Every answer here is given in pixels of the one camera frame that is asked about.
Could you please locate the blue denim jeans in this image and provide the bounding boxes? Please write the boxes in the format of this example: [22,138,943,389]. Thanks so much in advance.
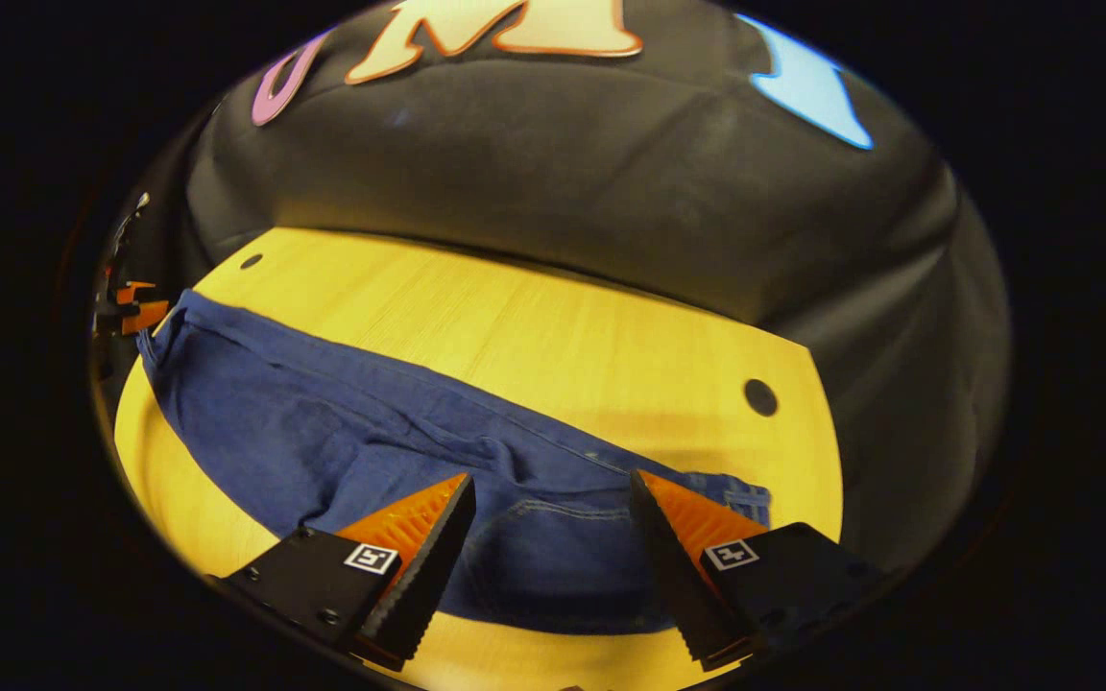
[137,290,773,636]

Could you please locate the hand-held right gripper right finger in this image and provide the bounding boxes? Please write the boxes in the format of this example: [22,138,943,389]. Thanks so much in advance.
[628,468,885,671]

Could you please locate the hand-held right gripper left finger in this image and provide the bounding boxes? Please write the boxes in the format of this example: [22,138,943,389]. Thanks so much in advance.
[207,472,477,673]

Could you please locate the black backdrop cloth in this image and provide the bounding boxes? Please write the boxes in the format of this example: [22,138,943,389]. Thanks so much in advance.
[92,0,1012,577]

